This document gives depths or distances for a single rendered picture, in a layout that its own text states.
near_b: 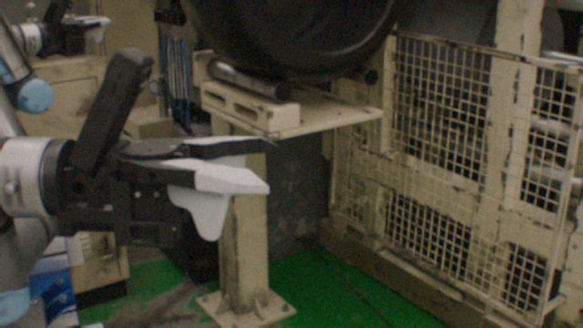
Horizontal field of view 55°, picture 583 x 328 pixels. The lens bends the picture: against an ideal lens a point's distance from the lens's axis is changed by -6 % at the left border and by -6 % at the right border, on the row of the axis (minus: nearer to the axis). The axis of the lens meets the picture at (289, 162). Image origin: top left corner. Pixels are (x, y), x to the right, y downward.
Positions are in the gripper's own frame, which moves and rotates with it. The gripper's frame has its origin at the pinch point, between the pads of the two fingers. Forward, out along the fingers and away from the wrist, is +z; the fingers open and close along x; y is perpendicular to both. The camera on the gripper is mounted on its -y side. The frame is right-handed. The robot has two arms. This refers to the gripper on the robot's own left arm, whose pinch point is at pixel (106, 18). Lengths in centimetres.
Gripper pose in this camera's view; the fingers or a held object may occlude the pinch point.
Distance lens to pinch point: 157.7
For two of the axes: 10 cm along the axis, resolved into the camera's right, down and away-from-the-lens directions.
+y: -1.1, 8.9, 4.4
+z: 6.4, -2.7, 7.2
